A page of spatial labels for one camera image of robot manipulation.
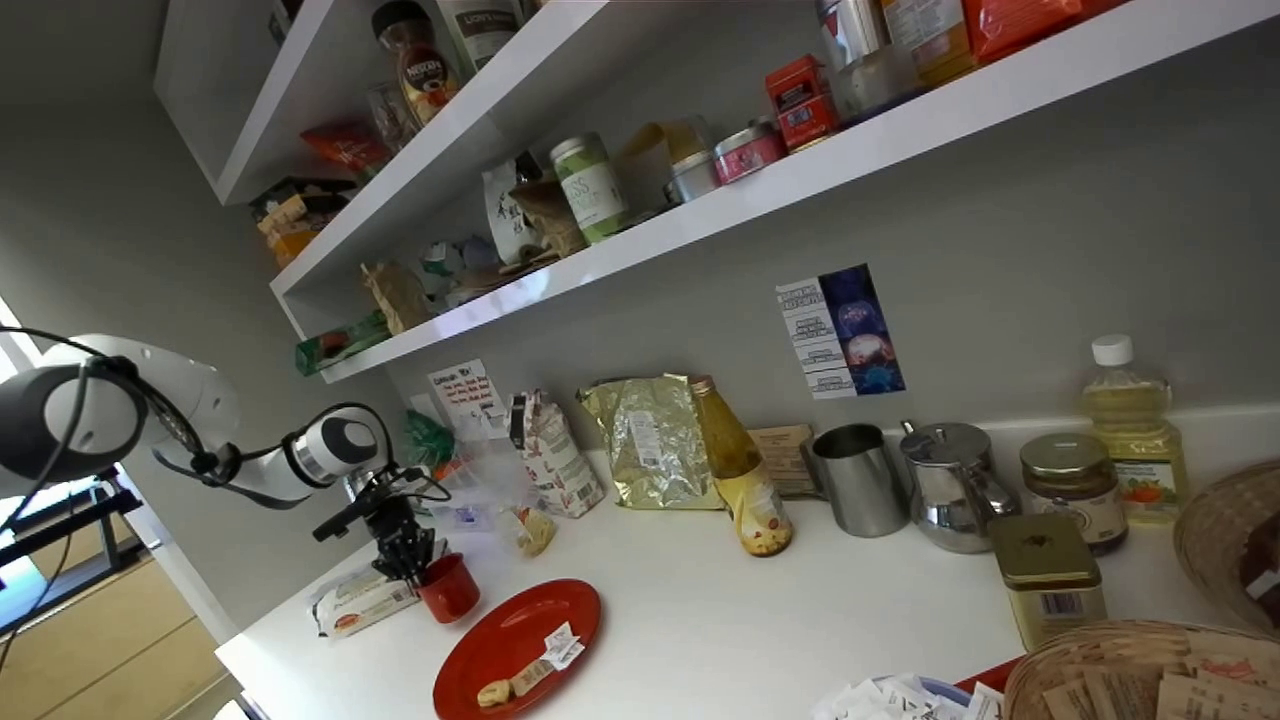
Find tan paper tag packet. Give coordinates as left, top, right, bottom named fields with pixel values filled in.
left=475, top=660, right=556, bottom=707

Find white red paper sign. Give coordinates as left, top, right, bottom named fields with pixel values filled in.
left=427, top=360, right=507, bottom=442

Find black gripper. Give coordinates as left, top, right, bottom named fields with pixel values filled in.
left=315, top=462, right=452, bottom=580

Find white sugar packets on plate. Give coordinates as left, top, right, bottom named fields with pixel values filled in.
left=546, top=622, right=585, bottom=671

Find gold foil bag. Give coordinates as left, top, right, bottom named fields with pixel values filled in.
left=576, top=373, right=715, bottom=511

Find yellow sauce bottle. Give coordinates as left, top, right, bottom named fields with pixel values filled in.
left=694, top=379, right=794, bottom=556

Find red round plate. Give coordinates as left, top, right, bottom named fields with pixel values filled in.
left=434, top=580, right=603, bottom=720

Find pink round tin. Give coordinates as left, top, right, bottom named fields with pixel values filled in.
left=711, top=124, right=785, bottom=182

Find cooking oil bottle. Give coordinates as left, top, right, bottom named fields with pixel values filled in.
left=1079, top=331, right=1188, bottom=518

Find wicker basket at edge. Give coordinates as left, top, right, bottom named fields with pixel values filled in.
left=1173, top=458, right=1280, bottom=633

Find white shelf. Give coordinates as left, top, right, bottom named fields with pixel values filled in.
left=319, top=0, right=1280, bottom=383
left=158, top=0, right=620, bottom=202

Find upper white shelf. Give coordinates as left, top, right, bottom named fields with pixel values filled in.
left=158, top=0, right=620, bottom=202

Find red box on shelf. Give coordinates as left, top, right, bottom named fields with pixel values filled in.
left=766, top=55, right=837, bottom=149

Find red cup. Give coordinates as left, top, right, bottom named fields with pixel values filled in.
left=420, top=552, right=482, bottom=622

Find white patterned carton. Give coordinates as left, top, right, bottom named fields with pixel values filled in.
left=507, top=390, right=610, bottom=518

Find steel pitcher with lid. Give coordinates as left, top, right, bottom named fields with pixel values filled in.
left=901, top=420, right=1023, bottom=556

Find glass jar gold lid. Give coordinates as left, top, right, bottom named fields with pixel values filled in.
left=1021, top=432, right=1130, bottom=552

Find white packet pile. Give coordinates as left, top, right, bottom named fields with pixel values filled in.
left=812, top=671, right=1004, bottom=720

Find lower white shelf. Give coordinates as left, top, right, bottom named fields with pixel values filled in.
left=319, top=0, right=1280, bottom=383

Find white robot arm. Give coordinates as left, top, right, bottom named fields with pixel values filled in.
left=0, top=337, right=439, bottom=583

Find green lidded jar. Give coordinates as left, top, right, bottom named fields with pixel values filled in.
left=552, top=134, right=630, bottom=243

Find white food package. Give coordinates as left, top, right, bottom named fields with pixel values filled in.
left=314, top=570, right=417, bottom=640

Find blue white wall poster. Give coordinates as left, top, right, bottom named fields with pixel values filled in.
left=775, top=262, right=906, bottom=398

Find woven basket with brown packets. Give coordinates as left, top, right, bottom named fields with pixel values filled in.
left=1001, top=618, right=1280, bottom=720

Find gold square tin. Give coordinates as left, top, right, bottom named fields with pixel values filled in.
left=994, top=511, right=1108, bottom=651

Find steel cup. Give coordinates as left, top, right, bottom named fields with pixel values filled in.
left=808, top=423, right=908, bottom=534

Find brown cardboard box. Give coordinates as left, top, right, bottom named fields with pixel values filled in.
left=753, top=423, right=815, bottom=499

